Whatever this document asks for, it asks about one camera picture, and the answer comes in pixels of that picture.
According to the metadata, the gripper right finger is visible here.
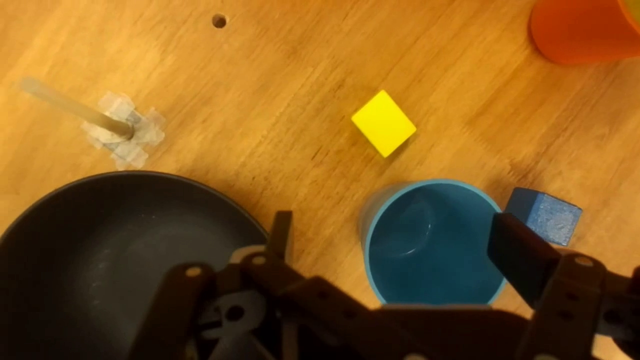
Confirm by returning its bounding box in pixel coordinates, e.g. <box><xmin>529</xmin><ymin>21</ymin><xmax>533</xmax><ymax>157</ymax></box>
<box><xmin>487</xmin><ymin>212</ymin><xmax>640</xmax><ymax>360</ymax></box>

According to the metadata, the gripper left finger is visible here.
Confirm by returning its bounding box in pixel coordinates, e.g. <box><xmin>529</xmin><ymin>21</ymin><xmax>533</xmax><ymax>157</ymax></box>
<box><xmin>129</xmin><ymin>210</ymin><xmax>401</xmax><ymax>360</ymax></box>

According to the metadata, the blue block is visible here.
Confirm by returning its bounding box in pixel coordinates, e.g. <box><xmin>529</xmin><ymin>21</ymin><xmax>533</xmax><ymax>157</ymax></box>
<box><xmin>504</xmin><ymin>187</ymin><xmax>583</xmax><ymax>247</ymax></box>

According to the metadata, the blue cup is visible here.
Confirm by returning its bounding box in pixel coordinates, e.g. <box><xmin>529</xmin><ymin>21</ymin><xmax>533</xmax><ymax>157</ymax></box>
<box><xmin>361</xmin><ymin>179</ymin><xmax>508</xmax><ymax>306</ymax></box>

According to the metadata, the dark grey bowl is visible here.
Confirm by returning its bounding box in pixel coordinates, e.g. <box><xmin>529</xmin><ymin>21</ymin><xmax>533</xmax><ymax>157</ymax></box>
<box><xmin>0</xmin><ymin>170</ymin><xmax>271</xmax><ymax>360</ymax></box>

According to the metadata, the yellow block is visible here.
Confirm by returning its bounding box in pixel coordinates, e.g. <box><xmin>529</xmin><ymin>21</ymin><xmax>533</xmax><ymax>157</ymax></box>
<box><xmin>351</xmin><ymin>89</ymin><xmax>417</xmax><ymax>159</ymax></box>

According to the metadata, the taped wooden peg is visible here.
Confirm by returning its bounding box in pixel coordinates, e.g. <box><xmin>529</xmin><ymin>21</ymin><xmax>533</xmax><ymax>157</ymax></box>
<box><xmin>20</xmin><ymin>77</ymin><xmax>166</xmax><ymax>170</ymax></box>

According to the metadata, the orange cup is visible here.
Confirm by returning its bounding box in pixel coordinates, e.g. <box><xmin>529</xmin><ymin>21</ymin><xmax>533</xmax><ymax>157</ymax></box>
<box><xmin>530</xmin><ymin>0</ymin><xmax>640</xmax><ymax>66</ymax></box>

